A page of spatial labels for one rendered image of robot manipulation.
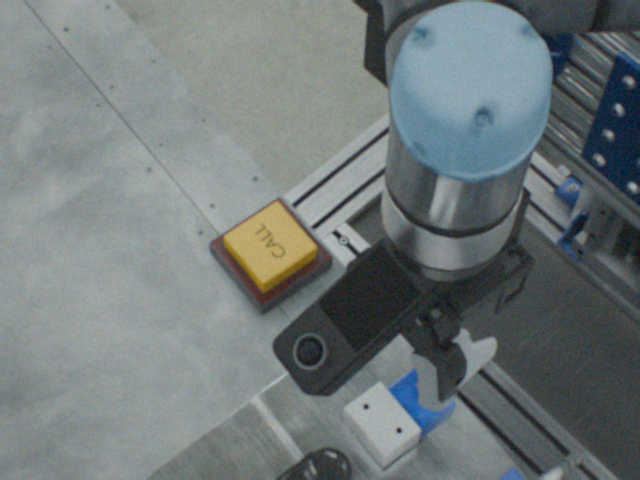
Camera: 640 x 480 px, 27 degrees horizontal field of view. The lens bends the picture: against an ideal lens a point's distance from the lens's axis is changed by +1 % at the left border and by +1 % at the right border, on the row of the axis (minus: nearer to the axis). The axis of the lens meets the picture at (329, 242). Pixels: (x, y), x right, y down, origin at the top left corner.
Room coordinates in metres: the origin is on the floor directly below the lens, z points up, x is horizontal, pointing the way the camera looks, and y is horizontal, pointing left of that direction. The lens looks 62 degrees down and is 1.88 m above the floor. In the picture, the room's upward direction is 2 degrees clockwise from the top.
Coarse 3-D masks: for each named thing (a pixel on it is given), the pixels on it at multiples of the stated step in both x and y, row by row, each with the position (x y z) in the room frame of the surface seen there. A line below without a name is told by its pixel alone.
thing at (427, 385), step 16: (464, 336) 0.35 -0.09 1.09; (416, 352) 0.34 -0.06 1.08; (464, 352) 0.35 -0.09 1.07; (480, 352) 0.35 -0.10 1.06; (416, 368) 0.34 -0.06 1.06; (432, 368) 0.33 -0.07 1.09; (416, 384) 0.33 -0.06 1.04; (432, 384) 0.33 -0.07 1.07; (432, 400) 0.32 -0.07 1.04; (448, 400) 0.32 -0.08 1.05
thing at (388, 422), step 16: (400, 384) 0.39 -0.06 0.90; (368, 400) 0.37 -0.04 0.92; (384, 400) 0.37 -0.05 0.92; (400, 400) 0.38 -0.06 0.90; (416, 400) 0.38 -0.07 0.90; (352, 416) 0.36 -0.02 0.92; (368, 416) 0.36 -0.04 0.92; (384, 416) 0.36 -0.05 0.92; (400, 416) 0.36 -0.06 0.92; (416, 416) 0.36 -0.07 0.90; (432, 416) 0.36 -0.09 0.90; (448, 416) 0.37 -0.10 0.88; (352, 432) 0.35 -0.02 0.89; (368, 432) 0.34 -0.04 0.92; (384, 432) 0.34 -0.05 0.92; (400, 432) 0.35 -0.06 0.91; (416, 432) 0.35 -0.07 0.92; (368, 448) 0.34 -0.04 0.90; (384, 448) 0.33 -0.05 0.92; (400, 448) 0.33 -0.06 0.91; (384, 464) 0.32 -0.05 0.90
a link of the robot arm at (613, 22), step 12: (600, 0) 0.44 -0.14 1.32; (612, 0) 0.44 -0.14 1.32; (624, 0) 0.44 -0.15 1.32; (636, 0) 0.44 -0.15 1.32; (600, 12) 0.44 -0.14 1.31; (612, 12) 0.44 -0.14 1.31; (624, 12) 0.44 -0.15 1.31; (636, 12) 0.44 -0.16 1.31; (600, 24) 0.44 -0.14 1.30; (612, 24) 0.44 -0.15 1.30; (624, 24) 0.44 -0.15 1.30; (636, 24) 0.44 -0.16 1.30
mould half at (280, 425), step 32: (288, 384) 0.39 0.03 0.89; (352, 384) 0.39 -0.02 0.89; (256, 416) 0.36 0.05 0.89; (288, 416) 0.36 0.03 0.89; (320, 416) 0.36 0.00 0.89; (192, 448) 0.34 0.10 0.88; (224, 448) 0.34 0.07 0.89; (256, 448) 0.34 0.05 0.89; (288, 448) 0.34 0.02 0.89; (320, 448) 0.34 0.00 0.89; (352, 448) 0.34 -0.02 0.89; (416, 448) 0.34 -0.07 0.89
